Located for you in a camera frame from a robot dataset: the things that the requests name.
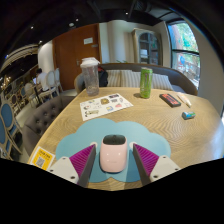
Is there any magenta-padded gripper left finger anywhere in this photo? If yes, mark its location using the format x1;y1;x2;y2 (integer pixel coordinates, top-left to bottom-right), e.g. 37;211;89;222
46;143;98;188

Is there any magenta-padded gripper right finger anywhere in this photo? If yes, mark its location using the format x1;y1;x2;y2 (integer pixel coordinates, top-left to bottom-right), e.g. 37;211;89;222
132;142;181;187

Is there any pink computer mouse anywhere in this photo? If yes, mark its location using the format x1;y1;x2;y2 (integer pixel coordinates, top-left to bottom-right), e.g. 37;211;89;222
99;133;129;174

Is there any blue cloud-shaped mouse pad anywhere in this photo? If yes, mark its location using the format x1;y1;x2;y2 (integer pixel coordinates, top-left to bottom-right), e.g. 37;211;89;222
54;118;172;184

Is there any yellow code sticker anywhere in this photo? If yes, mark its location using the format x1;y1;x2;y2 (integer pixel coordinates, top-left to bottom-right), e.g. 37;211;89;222
29;145;56;172

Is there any grey tufted armchair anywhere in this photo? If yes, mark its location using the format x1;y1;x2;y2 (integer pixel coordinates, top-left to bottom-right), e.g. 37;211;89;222
22;95;78;157

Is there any small green blue pack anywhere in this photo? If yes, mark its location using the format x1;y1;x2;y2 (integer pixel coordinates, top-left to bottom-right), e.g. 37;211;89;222
181;110;197;121

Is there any black and red box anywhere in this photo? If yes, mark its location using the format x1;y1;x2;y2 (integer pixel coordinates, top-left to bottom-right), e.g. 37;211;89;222
158;93;182;108

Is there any group of dining chairs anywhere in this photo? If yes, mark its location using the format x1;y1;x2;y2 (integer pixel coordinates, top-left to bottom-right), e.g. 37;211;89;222
0;68;64;161

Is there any white squeeze tube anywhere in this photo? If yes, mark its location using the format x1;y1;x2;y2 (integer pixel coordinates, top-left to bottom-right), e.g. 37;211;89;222
176;91;193;108

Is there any white sticker sheet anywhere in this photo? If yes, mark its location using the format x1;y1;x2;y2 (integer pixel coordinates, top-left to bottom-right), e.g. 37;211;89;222
79;92;134;122

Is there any striped cushion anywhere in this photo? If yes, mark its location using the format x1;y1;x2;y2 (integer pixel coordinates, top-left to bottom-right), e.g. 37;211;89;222
105;69;123;88
119;69;143;88
151;72;174;92

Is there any green drink can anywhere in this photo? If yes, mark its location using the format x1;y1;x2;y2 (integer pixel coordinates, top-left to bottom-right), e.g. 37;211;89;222
139;67;154;100

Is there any brown curved sofa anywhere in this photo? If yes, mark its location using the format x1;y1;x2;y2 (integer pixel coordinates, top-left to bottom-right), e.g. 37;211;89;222
73;62;199;97

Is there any person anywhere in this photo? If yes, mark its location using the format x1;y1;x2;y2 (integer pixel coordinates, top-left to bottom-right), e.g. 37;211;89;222
34;68;49;93

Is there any clear plastic shaker bottle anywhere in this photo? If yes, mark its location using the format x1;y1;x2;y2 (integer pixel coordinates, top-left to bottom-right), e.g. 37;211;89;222
79;57;101;97

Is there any black bag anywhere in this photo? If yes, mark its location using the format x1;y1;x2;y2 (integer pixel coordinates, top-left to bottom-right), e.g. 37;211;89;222
97;65;109;88

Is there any brown wooden door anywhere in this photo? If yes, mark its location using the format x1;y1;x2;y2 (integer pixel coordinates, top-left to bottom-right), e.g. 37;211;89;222
51;23;102;92

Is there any large dark-framed window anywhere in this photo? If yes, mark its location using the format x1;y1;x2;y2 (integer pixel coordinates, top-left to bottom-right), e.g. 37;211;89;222
166;20;202;89

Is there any glass-door cabinet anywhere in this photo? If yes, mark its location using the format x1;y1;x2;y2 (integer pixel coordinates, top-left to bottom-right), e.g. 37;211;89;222
131;27;163;67

